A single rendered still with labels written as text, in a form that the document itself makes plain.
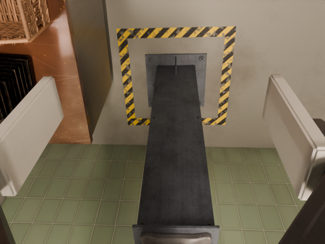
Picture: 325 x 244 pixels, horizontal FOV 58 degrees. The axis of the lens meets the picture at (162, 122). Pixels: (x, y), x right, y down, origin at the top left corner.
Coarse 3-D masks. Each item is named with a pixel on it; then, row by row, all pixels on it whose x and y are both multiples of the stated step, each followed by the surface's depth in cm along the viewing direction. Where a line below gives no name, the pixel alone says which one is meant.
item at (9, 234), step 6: (0, 210) 11; (0, 216) 10; (0, 222) 9; (6, 222) 12; (0, 228) 9; (6, 228) 10; (0, 234) 9; (6, 234) 9; (0, 240) 9; (6, 240) 9; (12, 240) 10
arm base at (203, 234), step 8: (144, 232) 75; (152, 232) 75; (144, 240) 74; (152, 240) 74; (160, 240) 74; (168, 240) 74; (176, 240) 73; (184, 240) 73; (192, 240) 73; (200, 240) 73; (208, 240) 73
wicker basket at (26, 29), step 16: (0, 0) 83; (16, 0) 69; (32, 0) 83; (0, 16) 85; (16, 16) 85; (32, 16) 76; (48, 16) 85; (0, 32) 78; (16, 32) 78; (32, 32) 76
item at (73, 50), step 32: (64, 0) 83; (96, 0) 119; (64, 32) 89; (96, 32) 120; (32, 64) 95; (64, 64) 95; (96, 64) 121; (64, 96) 102; (96, 96) 122; (64, 128) 110
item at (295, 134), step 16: (272, 80) 17; (272, 96) 17; (288, 96) 15; (272, 112) 17; (288, 112) 14; (304, 112) 14; (272, 128) 17; (288, 128) 14; (304, 128) 13; (288, 144) 14; (304, 144) 12; (320, 144) 12; (288, 160) 14; (304, 160) 12; (320, 160) 12; (288, 176) 14; (304, 176) 12; (320, 176) 12; (304, 192) 13
